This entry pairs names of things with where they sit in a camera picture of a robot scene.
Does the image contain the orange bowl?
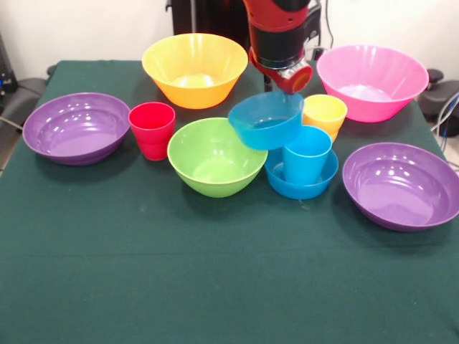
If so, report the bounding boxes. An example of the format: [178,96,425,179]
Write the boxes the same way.
[141,32,249,110]

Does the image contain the dark green tablecloth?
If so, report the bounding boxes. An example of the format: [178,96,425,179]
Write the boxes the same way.
[0,59,459,344]

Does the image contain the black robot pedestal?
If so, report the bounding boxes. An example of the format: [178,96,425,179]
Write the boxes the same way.
[171,0,252,54]

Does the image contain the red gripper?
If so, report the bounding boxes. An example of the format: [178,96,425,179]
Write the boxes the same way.
[248,46,313,95]

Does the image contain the black knobbed device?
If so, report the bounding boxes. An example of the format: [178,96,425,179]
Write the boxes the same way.
[419,68,459,121]

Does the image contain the blue bowl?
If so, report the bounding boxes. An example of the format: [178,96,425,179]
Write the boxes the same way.
[264,146,340,201]
[228,90,305,151]

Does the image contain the green bowl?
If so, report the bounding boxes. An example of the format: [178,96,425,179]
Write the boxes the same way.
[167,117,270,199]

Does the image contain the orange cup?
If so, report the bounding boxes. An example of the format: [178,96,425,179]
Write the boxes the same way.
[302,95,348,143]

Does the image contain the pink bowl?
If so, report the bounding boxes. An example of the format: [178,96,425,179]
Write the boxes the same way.
[316,44,430,124]

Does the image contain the red cup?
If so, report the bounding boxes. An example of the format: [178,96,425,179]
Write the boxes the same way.
[128,102,176,162]

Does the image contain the grey cable bundle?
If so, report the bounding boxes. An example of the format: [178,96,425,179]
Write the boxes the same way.
[430,91,459,169]

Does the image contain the blue cup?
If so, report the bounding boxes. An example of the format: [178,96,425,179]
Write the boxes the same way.
[282,125,333,183]

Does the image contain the purple bowl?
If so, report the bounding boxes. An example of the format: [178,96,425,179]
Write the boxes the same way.
[22,92,131,167]
[342,142,459,233]

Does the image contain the black computer tower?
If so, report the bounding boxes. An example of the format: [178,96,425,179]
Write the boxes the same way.
[0,32,19,105]

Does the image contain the black wall cable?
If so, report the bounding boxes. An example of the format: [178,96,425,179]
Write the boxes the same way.
[324,0,337,49]

